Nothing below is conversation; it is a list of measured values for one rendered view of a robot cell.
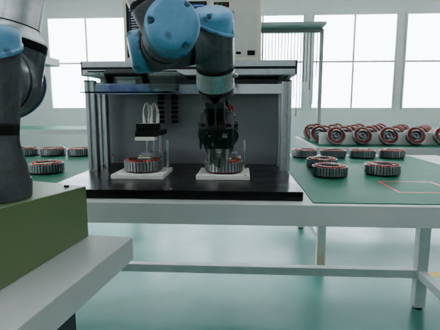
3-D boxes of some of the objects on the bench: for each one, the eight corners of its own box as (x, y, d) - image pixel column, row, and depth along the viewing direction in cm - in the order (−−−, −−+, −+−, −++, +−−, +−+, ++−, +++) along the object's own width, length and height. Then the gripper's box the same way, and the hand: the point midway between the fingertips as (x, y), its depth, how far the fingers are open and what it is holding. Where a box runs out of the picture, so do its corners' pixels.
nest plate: (249, 180, 105) (249, 175, 105) (196, 179, 106) (196, 175, 106) (249, 171, 120) (249, 167, 120) (201, 171, 121) (201, 167, 121)
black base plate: (302, 201, 91) (303, 191, 90) (41, 197, 94) (41, 188, 94) (282, 169, 137) (282, 164, 137) (107, 168, 141) (107, 162, 140)
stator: (243, 174, 107) (243, 161, 107) (203, 174, 108) (203, 161, 107) (242, 168, 118) (243, 156, 118) (207, 168, 119) (206, 156, 118)
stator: (161, 173, 109) (160, 160, 109) (121, 173, 108) (120, 160, 108) (163, 167, 120) (163, 156, 120) (127, 167, 120) (127, 156, 119)
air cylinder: (164, 168, 126) (163, 152, 125) (141, 168, 127) (141, 152, 126) (167, 166, 131) (166, 150, 130) (145, 165, 132) (145, 150, 131)
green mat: (589, 207, 85) (589, 206, 85) (313, 203, 89) (313, 202, 89) (408, 156, 178) (408, 155, 178) (276, 155, 181) (276, 154, 181)
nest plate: (163, 179, 107) (163, 175, 107) (110, 179, 108) (110, 174, 107) (172, 171, 122) (172, 167, 121) (126, 170, 122) (126, 166, 122)
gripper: (190, 101, 73) (198, 184, 86) (238, 101, 72) (238, 184, 85) (195, 80, 80) (201, 161, 93) (238, 80, 79) (238, 162, 92)
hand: (219, 161), depth 90 cm, fingers closed
